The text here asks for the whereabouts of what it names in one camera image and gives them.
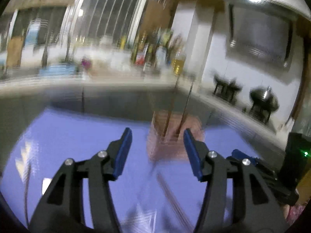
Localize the person's right hand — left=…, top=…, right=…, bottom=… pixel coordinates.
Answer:
left=284, top=203, right=311, bottom=227

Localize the blue detergent bottle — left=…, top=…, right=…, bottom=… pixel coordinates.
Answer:
left=25, top=24, right=41, bottom=47

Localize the black wok with lid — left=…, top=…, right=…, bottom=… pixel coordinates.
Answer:
left=249, top=86, right=280, bottom=125

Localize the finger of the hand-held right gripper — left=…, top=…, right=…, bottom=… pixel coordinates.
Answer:
left=231, top=149, right=282, bottom=176
left=258, top=167, right=300, bottom=206

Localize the barred window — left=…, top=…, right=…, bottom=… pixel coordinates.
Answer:
left=61, top=0, right=156, bottom=44

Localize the yellow oil bottle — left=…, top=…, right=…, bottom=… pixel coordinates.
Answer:
left=171, top=50, right=186, bottom=76

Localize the wooden cutting board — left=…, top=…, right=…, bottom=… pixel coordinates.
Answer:
left=6, top=37, right=25, bottom=68

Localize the gas stove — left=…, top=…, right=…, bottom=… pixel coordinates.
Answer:
left=209, top=87, right=277, bottom=134

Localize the pink perforated utensil basket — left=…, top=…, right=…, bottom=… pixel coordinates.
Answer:
left=146, top=111, right=205, bottom=161

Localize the kitchen counter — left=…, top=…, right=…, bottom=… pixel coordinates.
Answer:
left=0, top=69, right=288, bottom=152

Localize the blue patterned tablecloth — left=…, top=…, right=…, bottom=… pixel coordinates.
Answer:
left=0, top=108, right=268, bottom=231

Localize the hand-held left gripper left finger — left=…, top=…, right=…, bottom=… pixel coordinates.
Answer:
left=28, top=127, right=133, bottom=233

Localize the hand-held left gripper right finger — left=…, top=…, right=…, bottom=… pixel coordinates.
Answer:
left=183, top=129, right=289, bottom=233

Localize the row of condiment bottles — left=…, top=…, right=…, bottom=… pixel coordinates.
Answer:
left=130, top=28, right=174, bottom=67

